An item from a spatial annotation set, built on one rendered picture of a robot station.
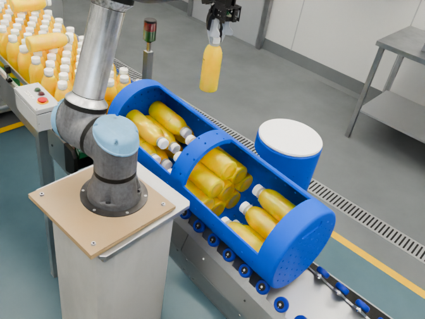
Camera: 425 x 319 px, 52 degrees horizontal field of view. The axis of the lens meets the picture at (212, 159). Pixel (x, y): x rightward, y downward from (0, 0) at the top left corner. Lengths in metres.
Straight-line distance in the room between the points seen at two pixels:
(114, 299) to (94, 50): 0.70
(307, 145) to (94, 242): 1.05
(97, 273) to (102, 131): 0.39
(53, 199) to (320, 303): 0.85
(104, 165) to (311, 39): 4.16
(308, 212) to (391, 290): 1.75
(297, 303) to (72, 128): 0.83
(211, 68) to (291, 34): 3.62
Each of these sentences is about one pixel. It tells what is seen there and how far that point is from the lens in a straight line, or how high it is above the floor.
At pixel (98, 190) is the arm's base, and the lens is 1.22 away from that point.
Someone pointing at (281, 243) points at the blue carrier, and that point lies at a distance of 1.21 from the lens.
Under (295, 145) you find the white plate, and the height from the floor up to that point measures 1.04.
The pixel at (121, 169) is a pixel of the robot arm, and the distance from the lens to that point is 1.16.
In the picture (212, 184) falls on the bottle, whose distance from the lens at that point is 1.40.
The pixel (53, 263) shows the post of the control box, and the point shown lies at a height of 0.12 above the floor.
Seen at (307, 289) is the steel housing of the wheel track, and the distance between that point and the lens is 1.47.
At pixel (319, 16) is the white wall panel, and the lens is 5.04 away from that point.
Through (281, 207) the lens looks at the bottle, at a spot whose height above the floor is 1.14.
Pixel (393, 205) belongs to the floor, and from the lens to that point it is 3.57.
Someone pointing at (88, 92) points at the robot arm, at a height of 1.44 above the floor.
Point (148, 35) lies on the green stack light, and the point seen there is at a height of 1.19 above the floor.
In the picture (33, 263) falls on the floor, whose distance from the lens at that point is 2.67.
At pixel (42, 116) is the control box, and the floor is 1.07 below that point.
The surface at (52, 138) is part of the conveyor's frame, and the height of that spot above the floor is 0.85.
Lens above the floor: 2.03
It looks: 36 degrees down
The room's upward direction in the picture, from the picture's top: 10 degrees clockwise
